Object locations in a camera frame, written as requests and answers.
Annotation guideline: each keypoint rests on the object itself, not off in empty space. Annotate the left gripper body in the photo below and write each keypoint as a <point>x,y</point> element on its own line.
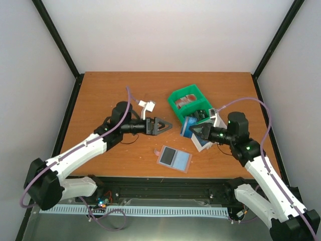
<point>149,131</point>

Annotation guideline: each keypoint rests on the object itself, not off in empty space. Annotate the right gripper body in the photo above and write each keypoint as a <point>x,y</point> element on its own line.
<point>206,132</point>

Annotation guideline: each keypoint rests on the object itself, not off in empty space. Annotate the black credit card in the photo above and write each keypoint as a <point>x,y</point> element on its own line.
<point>167,156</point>

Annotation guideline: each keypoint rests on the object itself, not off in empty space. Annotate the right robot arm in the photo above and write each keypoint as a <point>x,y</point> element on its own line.
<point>278,208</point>

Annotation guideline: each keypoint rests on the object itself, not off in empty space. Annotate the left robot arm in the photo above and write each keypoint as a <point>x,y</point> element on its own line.
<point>104,138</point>

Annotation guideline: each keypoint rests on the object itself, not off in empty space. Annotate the white bin with blue cards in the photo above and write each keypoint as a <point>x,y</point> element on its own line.
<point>201,144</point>

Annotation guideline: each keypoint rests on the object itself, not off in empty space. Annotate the black card stack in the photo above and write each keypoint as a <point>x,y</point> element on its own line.
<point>200,114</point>

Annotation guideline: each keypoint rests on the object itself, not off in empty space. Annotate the green bin with black cards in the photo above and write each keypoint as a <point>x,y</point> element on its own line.
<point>198,109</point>

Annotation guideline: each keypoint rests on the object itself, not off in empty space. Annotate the green bin with red cards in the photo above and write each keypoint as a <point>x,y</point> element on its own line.
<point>191,89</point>

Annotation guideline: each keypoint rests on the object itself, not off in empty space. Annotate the red white card stack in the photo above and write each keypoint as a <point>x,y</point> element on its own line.
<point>189,98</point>

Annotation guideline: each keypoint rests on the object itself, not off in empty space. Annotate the right connector plug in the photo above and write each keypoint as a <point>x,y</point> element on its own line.
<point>241,214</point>

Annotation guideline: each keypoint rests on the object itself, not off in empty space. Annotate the left electronics board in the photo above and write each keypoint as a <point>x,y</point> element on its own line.
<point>105,200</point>

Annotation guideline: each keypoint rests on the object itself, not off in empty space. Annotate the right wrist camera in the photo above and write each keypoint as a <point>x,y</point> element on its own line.
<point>216,119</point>

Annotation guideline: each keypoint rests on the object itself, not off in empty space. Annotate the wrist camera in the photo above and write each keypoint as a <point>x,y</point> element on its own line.
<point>216,119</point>
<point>146,107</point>

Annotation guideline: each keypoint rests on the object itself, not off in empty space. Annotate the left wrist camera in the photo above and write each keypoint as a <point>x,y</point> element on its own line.
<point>146,107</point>

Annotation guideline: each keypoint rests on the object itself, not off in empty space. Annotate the black aluminium frame rail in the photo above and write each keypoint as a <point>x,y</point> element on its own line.
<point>163,187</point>

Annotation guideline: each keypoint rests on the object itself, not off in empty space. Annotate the light blue cable duct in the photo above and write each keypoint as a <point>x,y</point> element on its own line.
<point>142,211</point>

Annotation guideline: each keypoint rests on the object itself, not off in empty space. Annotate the left black corner post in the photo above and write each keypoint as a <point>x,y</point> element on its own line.
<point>47,20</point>

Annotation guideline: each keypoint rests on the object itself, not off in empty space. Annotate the black corner post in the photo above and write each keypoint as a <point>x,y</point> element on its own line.
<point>47,20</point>
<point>285,24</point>

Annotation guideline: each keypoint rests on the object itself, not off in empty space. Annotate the right black corner post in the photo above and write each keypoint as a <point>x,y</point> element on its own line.
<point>285,24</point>

